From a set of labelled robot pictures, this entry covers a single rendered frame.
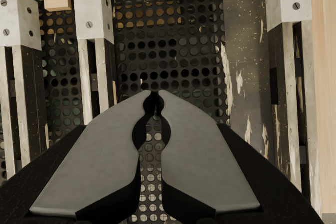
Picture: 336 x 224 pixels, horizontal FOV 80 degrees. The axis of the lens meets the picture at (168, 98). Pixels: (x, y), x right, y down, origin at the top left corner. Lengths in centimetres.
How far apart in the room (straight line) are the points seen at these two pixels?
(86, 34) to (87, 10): 5
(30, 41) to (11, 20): 5
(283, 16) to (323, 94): 21
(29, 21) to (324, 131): 74
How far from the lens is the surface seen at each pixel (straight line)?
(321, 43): 60
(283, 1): 52
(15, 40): 58
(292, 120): 50
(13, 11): 60
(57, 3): 61
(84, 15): 51
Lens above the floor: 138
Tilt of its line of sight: 34 degrees down
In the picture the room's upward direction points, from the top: 179 degrees clockwise
